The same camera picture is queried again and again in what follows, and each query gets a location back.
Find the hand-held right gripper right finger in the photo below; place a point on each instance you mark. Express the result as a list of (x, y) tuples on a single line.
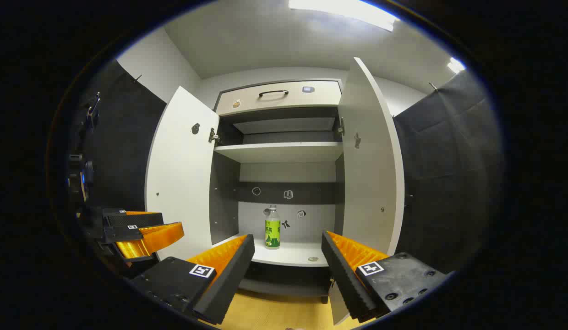
[(343, 279)]

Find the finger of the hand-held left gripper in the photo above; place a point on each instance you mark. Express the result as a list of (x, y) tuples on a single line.
[(137, 219), (151, 240)]

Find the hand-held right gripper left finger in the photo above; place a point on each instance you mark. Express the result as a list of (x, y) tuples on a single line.
[(229, 275)]

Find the green label plastic bottle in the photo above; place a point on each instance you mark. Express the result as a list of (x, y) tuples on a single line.
[(272, 233)]

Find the white cabinet door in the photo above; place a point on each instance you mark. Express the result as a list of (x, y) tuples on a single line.
[(183, 174), (371, 160)]

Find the white cabinet bottom shelf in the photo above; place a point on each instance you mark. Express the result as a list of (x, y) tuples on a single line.
[(293, 254)]

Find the white cabinet shelf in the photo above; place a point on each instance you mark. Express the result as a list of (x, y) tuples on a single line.
[(279, 151), (293, 254)]

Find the white and grey cabinet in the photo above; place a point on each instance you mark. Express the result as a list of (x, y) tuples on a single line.
[(311, 224)]

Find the metal door hinge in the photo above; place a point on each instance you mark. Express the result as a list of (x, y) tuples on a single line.
[(341, 126), (213, 135)]

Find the beige cabinet drawer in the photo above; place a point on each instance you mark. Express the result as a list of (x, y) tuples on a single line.
[(311, 98)]

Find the small ceiling light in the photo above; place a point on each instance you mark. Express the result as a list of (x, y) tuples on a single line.
[(456, 65)]

